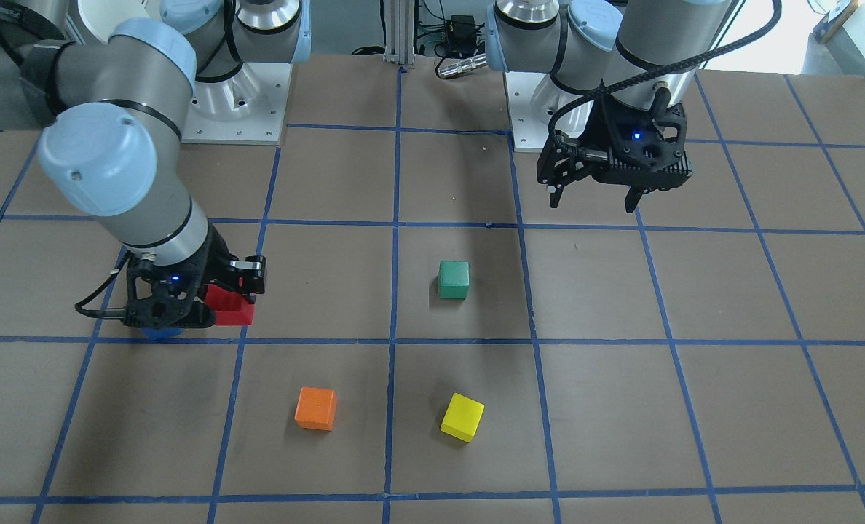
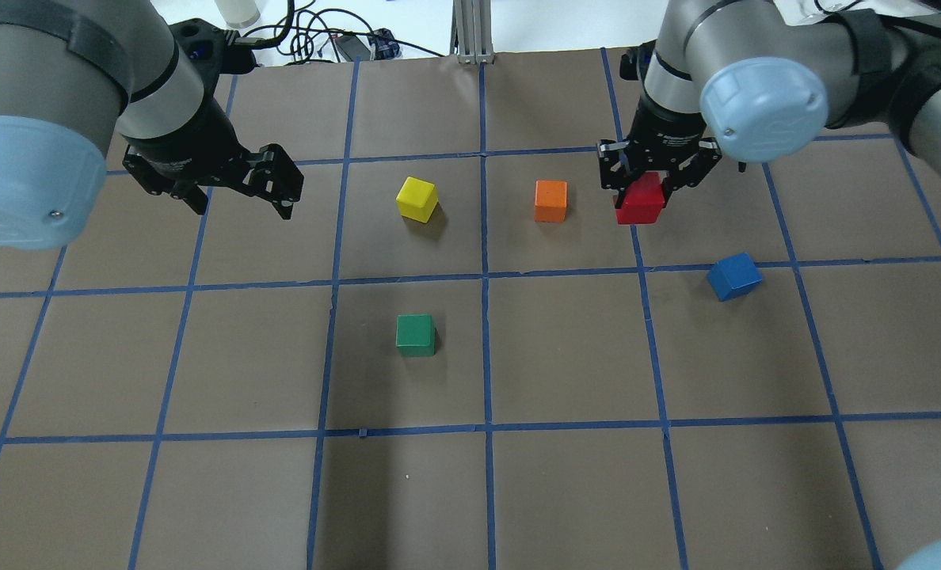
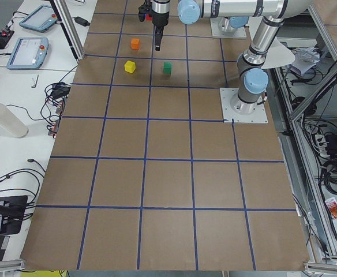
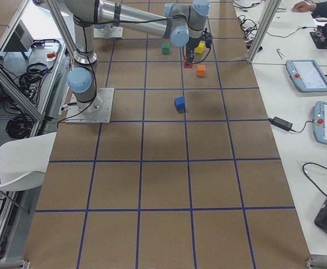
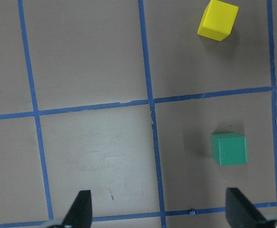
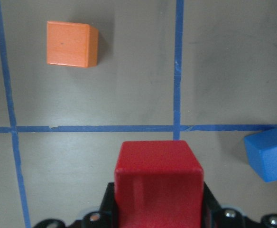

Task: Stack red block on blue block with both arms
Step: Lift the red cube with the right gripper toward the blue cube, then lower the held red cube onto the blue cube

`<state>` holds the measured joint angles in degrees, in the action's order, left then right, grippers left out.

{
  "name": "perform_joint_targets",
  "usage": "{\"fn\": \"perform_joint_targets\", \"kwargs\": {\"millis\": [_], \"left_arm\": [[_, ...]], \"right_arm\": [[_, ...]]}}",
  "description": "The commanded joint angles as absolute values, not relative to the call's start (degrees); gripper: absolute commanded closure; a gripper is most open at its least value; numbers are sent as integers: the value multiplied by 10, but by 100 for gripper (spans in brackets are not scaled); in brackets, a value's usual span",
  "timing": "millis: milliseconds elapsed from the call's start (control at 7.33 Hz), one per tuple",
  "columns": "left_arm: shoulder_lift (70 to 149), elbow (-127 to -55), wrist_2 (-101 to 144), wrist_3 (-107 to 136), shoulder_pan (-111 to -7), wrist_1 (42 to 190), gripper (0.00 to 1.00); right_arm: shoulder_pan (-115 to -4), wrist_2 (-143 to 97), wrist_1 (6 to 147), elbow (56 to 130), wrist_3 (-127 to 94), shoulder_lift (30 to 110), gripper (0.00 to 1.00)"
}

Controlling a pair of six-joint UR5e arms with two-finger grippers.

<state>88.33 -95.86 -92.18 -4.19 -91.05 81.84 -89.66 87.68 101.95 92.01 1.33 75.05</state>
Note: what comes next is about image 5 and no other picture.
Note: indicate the yellow wooden block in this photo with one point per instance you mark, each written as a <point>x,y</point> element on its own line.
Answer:
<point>217,20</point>

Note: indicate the green wooden block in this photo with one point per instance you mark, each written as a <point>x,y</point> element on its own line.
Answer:
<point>229,149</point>

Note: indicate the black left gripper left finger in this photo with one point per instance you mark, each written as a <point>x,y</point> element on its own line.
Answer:
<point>80,212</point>

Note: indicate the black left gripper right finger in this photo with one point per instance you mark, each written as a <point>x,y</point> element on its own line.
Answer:
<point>240,212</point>

